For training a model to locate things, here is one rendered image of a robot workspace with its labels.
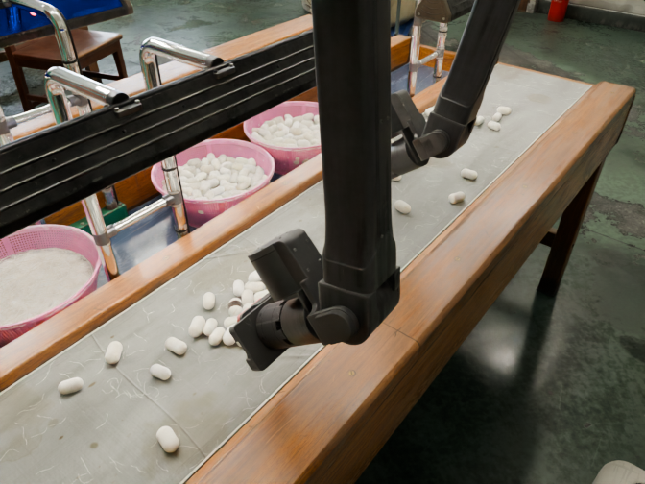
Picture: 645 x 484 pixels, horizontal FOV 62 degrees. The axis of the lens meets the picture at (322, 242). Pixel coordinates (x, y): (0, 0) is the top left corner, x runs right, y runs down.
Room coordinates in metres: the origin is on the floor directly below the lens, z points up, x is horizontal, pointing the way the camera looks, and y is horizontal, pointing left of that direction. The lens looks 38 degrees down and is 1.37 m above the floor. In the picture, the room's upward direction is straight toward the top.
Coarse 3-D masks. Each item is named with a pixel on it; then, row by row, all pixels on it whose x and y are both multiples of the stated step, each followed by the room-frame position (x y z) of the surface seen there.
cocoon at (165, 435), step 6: (162, 426) 0.39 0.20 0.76; (168, 426) 0.39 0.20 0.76; (162, 432) 0.38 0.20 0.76; (168, 432) 0.38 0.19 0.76; (162, 438) 0.38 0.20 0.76; (168, 438) 0.38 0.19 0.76; (174, 438) 0.38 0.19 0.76; (162, 444) 0.37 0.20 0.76; (168, 444) 0.37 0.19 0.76; (174, 444) 0.37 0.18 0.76; (168, 450) 0.36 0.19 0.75; (174, 450) 0.37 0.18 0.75
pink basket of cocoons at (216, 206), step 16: (208, 144) 1.15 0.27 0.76; (240, 144) 1.14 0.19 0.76; (256, 160) 1.11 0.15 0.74; (272, 160) 1.05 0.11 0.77; (160, 176) 1.03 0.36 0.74; (272, 176) 1.00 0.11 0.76; (160, 192) 0.93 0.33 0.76; (192, 208) 0.91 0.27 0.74; (208, 208) 0.90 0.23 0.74; (224, 208) 0.91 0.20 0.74; (192, 224) 0.93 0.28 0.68
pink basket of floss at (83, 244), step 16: (32, 240) 0.80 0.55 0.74; (64, 240) 0.80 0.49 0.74; (80, 240) 0.79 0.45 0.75; (0, 256) 0.76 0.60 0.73; (96, 256) 0.74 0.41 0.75; (96, 272) 0.68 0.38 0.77; (96, 288) 0.70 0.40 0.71; (64, 304) 0.60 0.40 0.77; (32, 320) 0.57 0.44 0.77; (0, 336) 0.56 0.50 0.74; (16, 336) 0.57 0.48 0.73
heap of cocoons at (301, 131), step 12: (276, 120) 1.32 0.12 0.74; (288, 120) 1.31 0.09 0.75; (300, 120) 1.33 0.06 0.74; (312, 120) 1.35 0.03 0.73; (252, 132) 1.26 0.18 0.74; (264, 132) 1.25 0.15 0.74; (276, 132) 1.24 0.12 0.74; (288, 132) 1.26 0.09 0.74; (300, 132) 1.26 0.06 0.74; (312, 132) 1.24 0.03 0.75; (276, 144) 1.18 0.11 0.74; (288, 144) 1.18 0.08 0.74; (300, 144) 1.19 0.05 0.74; (312, 144) 1.20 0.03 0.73
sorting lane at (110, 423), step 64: (512, 128) 1.28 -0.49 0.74; (320, 192) 0.97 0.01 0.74; (448, 192) 0.97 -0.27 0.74; (128, 320) 0.60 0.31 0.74; (128, 384) 0.47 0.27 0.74; (192, 384) 0.47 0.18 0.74; (256, 384) 0.47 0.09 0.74; (0, 448) 0.37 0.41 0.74; (64, 448) 0.37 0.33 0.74; (128, 448) 0.37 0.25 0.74; (192, 448) 0.37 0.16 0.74
